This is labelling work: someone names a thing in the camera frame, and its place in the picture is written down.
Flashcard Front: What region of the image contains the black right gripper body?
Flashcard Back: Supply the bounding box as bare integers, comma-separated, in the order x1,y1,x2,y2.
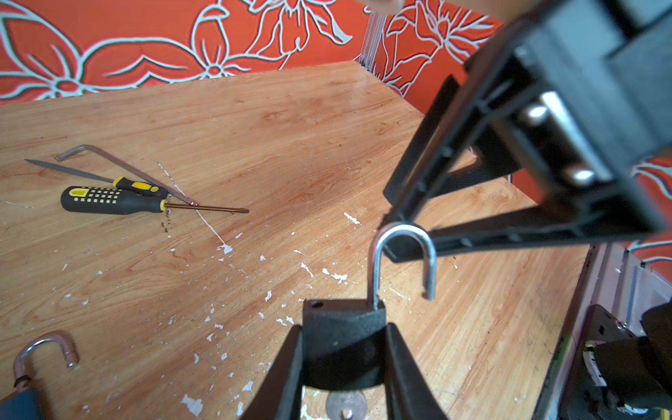
467,1,671,231

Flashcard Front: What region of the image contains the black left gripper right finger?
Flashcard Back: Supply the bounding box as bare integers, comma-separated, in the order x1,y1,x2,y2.
385,323,447,420

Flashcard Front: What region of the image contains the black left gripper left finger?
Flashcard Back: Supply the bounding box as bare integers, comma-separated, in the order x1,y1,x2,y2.
241,325,304,420

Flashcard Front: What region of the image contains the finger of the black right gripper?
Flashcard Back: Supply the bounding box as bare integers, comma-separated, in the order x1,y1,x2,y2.
382,201,663,264
383,76,520,223

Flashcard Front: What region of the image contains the small black padlock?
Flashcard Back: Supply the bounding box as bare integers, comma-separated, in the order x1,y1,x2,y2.
302,222,438,391

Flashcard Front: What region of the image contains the metal hex key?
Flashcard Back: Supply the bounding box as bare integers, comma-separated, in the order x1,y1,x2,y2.
55,145,198,206

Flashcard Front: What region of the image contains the small yellow black file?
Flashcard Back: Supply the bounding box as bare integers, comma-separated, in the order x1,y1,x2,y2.
26,159,168,199

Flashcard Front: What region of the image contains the aluminium frame post right rear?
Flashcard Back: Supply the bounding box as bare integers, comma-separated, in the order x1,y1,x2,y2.
358,10,387,75

